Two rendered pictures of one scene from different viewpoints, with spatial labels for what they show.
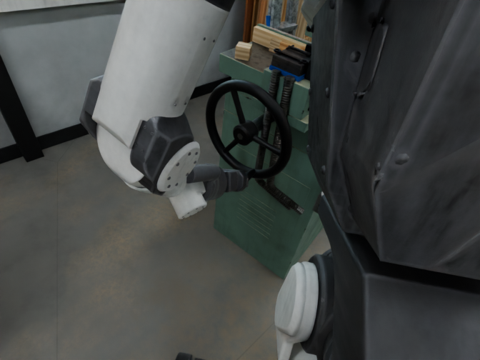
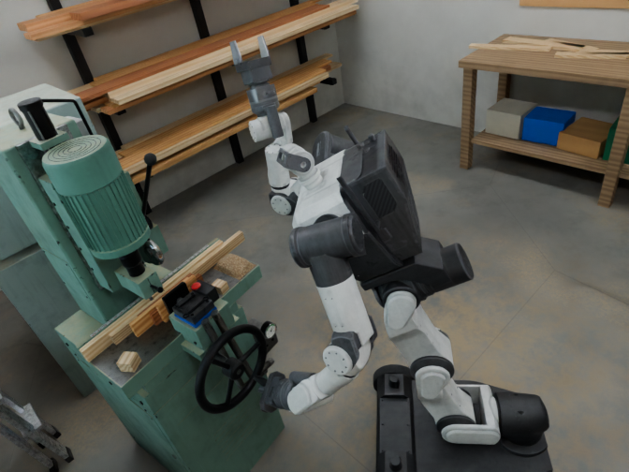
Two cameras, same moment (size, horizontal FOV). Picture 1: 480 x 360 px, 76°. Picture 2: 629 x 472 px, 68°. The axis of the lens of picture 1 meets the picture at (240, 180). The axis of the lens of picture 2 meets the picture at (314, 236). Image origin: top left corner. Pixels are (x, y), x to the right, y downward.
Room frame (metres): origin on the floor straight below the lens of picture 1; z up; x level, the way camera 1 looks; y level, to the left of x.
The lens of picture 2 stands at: (0.19, 0.87, 1.95)
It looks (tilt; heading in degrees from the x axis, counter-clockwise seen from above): 36 degrees down; 281
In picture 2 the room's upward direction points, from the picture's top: 11 degrees counter-clockwise
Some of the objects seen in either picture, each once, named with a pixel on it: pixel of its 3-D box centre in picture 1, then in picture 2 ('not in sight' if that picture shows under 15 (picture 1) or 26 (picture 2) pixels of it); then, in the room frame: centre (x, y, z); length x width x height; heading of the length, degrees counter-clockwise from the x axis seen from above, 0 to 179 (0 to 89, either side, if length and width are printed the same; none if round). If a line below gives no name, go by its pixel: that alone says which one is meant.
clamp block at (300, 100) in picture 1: (295, 86); (202, 318); (0.80, -0.11, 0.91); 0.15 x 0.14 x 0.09; 58
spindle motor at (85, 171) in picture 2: not in sight; (99, 198); (0.99, -0.17, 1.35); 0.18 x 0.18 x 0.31
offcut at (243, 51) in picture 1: (243, 51); (128, 361); (0.98, 0.05, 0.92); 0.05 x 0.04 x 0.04; 174
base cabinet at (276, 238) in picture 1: (292, 172); (184, 390); (1.09, -0.24, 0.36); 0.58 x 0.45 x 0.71; 148
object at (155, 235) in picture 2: not in sight; (148, 242); (1.06, -0.41, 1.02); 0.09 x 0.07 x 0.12; 58
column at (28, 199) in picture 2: not in sight; (77, 227); (1.23, -0.33, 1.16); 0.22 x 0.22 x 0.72; 58
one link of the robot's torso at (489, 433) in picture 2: not in sight; (467, 413); (-0.05, -0.16, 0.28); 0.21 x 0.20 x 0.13; 178
